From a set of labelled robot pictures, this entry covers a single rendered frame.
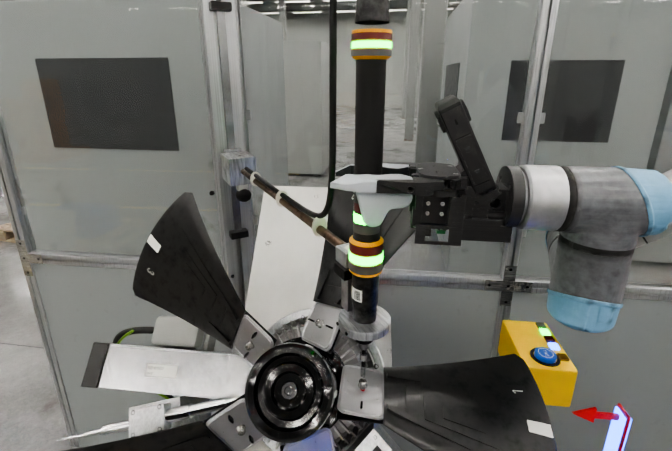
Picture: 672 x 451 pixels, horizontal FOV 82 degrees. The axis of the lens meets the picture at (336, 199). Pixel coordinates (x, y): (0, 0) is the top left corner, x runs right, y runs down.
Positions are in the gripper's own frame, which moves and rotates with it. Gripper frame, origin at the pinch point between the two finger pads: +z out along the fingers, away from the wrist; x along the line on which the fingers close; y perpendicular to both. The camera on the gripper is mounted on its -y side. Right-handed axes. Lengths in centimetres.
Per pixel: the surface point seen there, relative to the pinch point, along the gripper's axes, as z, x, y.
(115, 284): 90, 70, 62
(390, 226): -6.3, 11.4, 11.1
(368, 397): -4.0, -1.6, 31.8
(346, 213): 1.3, 18.8, 11.9
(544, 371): -38, 21, 44
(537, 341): -39, 30, 43
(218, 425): 16.5, -5.7, 35.1
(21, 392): 182, 100, 152
